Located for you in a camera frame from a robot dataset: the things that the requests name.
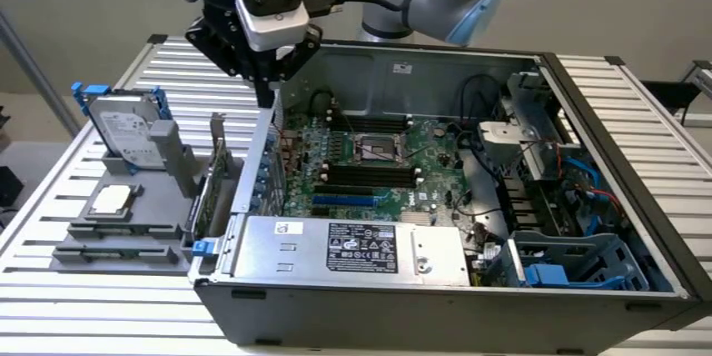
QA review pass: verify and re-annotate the blue disk caddy handle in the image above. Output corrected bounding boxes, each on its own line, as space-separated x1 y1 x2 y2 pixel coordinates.
524 263 573 289

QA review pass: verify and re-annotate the blue plastic drive cage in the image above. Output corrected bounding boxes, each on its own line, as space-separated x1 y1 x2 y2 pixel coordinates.
501 229 653 291

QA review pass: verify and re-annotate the long black expansion slot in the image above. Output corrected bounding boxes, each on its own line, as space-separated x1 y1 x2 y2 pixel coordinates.
312 184 374 198

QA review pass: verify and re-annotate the blue expansion slot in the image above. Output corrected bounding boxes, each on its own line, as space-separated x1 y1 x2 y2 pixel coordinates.
310 193 376 208

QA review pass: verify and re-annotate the black open PC case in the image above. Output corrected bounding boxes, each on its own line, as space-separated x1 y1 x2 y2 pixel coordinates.
186 38 712 348

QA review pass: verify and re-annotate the aluminium profile rail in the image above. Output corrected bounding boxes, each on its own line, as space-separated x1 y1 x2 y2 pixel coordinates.
674 59 712 127

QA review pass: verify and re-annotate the green RAM stick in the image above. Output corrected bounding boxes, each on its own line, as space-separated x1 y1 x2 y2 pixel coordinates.
64 248 166 258

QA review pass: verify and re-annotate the metal drive cage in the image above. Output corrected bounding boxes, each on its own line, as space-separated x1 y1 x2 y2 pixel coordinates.
476 71 584 183

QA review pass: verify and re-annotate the graphics card with metal bracket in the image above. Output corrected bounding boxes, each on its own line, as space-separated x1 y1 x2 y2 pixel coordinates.
190 111 246 245

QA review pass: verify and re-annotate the hard disk in blue caddy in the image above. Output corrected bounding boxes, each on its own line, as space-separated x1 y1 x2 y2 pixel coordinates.
70 83 174 174

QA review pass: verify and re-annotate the black device beside table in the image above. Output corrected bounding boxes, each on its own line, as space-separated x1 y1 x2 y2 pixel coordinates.
0 165 26 208

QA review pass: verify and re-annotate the silver CPU chip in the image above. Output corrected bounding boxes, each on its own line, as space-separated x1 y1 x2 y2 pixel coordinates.
90 184 138 216

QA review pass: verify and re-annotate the CPU socket with metal frame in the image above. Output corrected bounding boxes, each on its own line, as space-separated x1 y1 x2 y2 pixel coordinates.
345 131 409 164

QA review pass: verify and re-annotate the thin black wire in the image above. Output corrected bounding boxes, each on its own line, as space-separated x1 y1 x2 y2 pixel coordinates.
448 191 502 224

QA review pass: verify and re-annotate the black looped power wire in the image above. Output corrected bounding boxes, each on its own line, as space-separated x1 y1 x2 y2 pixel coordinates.
458 73 502 124

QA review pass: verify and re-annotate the aluminium frame post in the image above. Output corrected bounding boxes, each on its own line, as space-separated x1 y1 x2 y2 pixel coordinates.
0 8 80 137

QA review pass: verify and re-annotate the silver power supply unit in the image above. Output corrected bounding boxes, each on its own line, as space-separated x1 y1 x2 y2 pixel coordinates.
218 215 474 289

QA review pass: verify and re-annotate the red data wire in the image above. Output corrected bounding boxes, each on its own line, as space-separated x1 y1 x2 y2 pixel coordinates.
589 188 625 218

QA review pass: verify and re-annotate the short black wire loop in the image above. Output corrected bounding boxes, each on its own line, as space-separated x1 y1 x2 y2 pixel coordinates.
308 90 336 116

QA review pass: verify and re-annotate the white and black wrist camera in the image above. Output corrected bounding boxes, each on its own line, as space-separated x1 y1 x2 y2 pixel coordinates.
232 0 312 52

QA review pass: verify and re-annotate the blue case latch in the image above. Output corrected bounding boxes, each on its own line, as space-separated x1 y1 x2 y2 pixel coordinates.
190 238 216 259

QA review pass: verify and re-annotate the green motherboard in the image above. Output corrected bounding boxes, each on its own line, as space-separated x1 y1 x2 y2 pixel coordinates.
276 113 474 228

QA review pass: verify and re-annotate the blue data wire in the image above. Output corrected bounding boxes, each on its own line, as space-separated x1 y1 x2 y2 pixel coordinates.
560 154 614 226

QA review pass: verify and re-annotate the black box behind table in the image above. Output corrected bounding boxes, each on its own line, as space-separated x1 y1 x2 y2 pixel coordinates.
637 79 697 114

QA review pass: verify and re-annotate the grey parts rack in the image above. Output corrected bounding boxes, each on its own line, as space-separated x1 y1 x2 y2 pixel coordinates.
52 118 246 277

